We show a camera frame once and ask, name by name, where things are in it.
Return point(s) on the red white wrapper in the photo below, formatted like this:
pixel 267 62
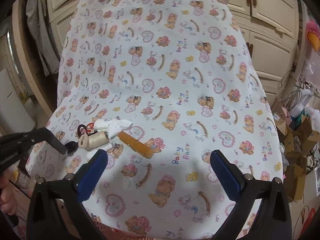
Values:
pixel 91 127

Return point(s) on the grey hanging garment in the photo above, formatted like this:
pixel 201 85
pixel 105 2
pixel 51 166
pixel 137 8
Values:
pixel 41 30

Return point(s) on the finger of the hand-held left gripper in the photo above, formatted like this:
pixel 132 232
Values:
pixel 53 140

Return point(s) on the pink ice cream plush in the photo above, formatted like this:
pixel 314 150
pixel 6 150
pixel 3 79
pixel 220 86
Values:
pixel 313 31

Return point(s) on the wooden clothespin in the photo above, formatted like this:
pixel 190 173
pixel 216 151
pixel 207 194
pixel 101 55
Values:
pixel 135 145

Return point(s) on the person's left hand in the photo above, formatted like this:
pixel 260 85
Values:
pixel 6 195

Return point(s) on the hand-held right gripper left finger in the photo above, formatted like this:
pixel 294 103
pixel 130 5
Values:
pixel 93 172

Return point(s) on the bear print blanket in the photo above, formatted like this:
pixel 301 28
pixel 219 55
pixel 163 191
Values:
pixel 160 55

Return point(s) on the cream louvered wardrobe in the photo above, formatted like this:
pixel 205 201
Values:
pixel 61 7

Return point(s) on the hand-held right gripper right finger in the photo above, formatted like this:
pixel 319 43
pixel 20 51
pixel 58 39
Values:
pixel 225 175

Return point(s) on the white blue appliance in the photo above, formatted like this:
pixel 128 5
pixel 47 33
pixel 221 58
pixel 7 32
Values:
pixel 301 105

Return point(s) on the cream panelled wardrobe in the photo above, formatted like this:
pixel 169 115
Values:
pixel 265 30

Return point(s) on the pile of cardboard boxes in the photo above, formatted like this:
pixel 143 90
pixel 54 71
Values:
pixel 297 142

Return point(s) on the beige thread spool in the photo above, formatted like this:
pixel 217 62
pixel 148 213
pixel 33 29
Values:
pixel 96 140

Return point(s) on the curved wooden frame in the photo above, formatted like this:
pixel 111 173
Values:
pixel 27 62

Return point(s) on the white tissue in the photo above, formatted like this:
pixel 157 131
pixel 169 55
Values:
pixel 117 126

